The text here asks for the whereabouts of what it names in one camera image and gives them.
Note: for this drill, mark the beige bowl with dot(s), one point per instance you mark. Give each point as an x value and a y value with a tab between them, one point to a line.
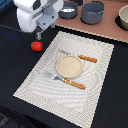
123	14

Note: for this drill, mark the red toy tomato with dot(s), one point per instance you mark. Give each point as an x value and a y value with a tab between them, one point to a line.
36	46

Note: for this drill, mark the fork with wooden handle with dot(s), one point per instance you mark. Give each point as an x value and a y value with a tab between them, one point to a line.
55	77

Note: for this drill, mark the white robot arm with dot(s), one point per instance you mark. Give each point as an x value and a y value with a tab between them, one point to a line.
37	15

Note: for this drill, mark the round beige plate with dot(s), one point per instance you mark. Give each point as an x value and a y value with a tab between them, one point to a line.
69	66

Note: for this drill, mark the small grey frying pan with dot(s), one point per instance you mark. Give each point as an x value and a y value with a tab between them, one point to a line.
69	5

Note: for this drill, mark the grey pot with handles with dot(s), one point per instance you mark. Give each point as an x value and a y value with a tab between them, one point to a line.
92	12

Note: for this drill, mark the white toy fish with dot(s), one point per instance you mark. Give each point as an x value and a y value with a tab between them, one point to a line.
67	10

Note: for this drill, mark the knife with wooden handle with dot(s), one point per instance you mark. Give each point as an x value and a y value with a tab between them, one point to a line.
80	56

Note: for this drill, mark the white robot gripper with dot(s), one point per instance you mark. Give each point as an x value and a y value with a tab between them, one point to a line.
37	13

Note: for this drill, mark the brown stove board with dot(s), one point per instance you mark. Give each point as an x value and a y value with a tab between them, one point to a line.
105	28

